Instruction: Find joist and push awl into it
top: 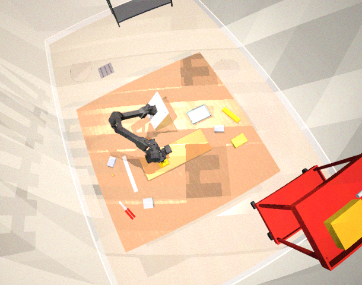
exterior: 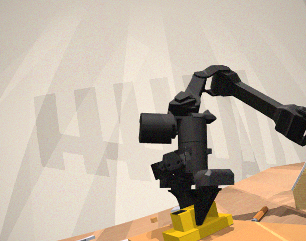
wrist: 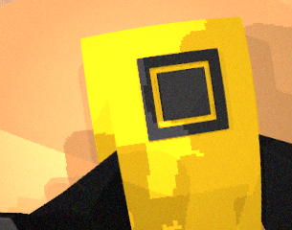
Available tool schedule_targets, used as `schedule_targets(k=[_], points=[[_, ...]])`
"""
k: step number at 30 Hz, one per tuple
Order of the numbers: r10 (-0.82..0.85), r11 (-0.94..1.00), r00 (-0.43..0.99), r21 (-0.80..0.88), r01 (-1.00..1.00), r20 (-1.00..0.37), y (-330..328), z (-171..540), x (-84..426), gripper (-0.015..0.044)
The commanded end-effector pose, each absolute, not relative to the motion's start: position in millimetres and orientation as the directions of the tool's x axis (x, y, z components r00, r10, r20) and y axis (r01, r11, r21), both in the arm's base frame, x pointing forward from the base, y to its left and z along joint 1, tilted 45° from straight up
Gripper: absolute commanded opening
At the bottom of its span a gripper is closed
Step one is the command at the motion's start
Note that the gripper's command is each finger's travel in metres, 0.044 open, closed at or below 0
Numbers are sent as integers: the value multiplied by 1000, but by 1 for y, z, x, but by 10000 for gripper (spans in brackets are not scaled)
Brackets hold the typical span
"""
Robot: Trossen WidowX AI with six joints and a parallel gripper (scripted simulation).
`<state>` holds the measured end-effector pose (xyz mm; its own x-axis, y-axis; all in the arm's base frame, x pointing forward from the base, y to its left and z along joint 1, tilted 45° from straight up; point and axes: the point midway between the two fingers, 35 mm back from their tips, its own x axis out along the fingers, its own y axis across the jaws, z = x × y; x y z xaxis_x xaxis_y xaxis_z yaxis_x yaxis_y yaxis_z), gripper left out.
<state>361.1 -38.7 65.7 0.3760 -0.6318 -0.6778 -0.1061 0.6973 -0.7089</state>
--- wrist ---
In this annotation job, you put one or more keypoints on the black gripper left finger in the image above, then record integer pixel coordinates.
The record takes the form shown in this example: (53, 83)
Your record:
(95, 202)

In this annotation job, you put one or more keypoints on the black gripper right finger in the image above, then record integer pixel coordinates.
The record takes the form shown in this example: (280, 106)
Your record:
(276, 183)

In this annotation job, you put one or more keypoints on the yellow stud finder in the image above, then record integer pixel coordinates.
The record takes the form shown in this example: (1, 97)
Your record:
(177, 102)

